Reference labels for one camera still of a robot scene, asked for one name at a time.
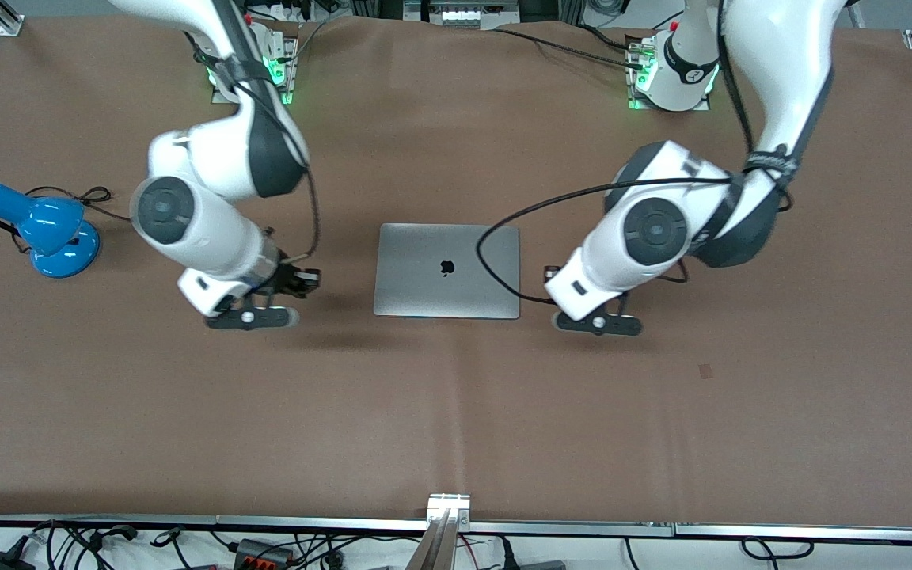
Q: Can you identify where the grey control box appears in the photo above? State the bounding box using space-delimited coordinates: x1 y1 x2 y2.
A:
404 0 522 32

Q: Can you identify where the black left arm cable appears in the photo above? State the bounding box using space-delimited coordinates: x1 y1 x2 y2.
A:
476 0 797 306

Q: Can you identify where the blue desk lamp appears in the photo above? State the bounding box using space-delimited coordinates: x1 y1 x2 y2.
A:
0 183 101 279

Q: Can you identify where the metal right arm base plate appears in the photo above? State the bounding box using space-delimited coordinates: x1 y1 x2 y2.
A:
211 20 300 106

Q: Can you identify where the brown table cover mat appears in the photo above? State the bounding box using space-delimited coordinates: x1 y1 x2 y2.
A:
0 16 912 530

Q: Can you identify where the black lamp power cable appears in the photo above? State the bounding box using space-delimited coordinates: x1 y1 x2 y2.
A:
0 186 137 256

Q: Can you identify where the black cable loop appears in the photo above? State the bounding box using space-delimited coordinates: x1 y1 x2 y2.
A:
741 536 815 564

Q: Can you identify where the aluminium table edge rail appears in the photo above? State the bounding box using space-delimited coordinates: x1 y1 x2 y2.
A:
0 515 912 545

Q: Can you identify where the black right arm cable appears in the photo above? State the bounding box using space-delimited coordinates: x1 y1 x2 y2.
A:
191 0 324 264

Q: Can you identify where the black box with orange connectors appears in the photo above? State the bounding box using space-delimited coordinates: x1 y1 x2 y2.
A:
233 538 296 568

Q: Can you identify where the black tangled cable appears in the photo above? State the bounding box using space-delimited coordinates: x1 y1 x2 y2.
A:
28 520 142 570

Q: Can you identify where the silver laptop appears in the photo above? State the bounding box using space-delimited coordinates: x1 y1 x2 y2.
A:
374 223 522 320

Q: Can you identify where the aluminium frame beam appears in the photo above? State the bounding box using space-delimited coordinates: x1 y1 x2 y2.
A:
403 492 473 570

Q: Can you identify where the black cable on mat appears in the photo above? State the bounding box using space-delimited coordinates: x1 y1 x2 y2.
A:
494 26 647 70

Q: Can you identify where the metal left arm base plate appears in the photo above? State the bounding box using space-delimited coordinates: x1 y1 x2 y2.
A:
625 30 715 112

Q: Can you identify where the black plug block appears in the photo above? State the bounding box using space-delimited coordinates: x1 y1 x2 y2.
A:
502 538 569 570

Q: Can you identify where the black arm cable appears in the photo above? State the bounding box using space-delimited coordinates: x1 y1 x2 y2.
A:
476 0 797 306
191 0 324 264

